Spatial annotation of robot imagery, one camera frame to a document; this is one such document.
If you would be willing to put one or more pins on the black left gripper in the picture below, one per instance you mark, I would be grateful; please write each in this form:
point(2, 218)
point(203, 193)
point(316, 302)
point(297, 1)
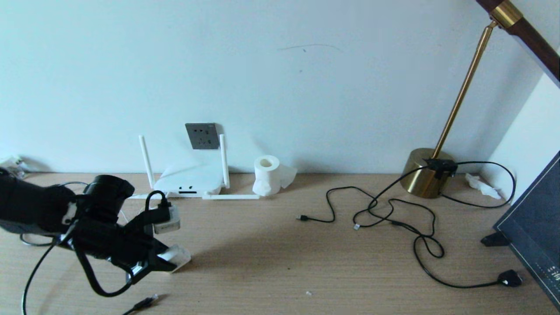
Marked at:
point(113, 245)

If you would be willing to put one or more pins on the white power adapter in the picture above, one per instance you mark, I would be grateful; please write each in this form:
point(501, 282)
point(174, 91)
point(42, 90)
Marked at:
point(181, 256)

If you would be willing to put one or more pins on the white router with antennas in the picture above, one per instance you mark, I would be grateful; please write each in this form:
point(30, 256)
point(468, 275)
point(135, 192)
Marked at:
point(188, 179)

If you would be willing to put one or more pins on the white toilet paper roll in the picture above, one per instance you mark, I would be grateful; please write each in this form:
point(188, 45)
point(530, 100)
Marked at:
point(267, 175)

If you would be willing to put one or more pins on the crumpled clear plastic wrapper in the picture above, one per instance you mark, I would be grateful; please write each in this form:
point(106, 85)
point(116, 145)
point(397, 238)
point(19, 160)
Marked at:
point(13, 165)

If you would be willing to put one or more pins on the brass desk lamp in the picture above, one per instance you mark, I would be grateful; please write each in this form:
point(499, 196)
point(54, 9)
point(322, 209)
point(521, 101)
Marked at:
point(420, 188)

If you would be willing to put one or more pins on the crumpled white tissue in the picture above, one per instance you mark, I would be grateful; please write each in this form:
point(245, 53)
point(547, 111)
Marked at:
point(481, 186)

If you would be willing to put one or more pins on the black clip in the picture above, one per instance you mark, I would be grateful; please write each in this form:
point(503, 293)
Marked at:
point(494, 239)

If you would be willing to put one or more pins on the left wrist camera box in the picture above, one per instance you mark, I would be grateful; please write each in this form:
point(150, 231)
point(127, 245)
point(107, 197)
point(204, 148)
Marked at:
point(168, 225)

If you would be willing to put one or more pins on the grey wall socket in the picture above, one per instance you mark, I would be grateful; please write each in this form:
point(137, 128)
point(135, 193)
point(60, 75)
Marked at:
point(202, 135)

